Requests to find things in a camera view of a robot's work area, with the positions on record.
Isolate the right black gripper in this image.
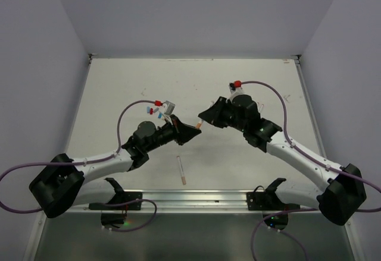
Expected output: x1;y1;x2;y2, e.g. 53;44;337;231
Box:
202;94;248;131

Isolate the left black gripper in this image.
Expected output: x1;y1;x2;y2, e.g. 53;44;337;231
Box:
144;114;200;152

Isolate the peach cap pen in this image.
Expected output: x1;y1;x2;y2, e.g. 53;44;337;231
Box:
177;156;186;185

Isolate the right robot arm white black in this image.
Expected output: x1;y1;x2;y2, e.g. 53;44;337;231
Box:
198;95;366;225

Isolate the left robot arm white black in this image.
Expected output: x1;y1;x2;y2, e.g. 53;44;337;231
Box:
29;115;201;218

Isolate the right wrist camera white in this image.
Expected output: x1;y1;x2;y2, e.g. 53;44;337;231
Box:
229;80;245;100

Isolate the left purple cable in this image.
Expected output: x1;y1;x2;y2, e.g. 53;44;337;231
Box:
0;100;163;232

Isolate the purple cable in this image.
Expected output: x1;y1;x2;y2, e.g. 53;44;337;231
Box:
0;100;163;232
233;80;381;261

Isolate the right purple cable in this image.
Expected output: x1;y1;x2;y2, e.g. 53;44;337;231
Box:
233;80;381;261

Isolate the aluminium mounting rail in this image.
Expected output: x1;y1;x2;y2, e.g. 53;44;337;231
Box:
38;190;352;214

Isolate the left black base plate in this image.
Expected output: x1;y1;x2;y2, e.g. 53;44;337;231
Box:
89;191;142;211

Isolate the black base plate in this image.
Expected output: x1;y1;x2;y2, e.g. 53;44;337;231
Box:
89;191;142;211
246;178;301;211

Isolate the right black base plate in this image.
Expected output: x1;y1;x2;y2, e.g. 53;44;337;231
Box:
246;178;301;211

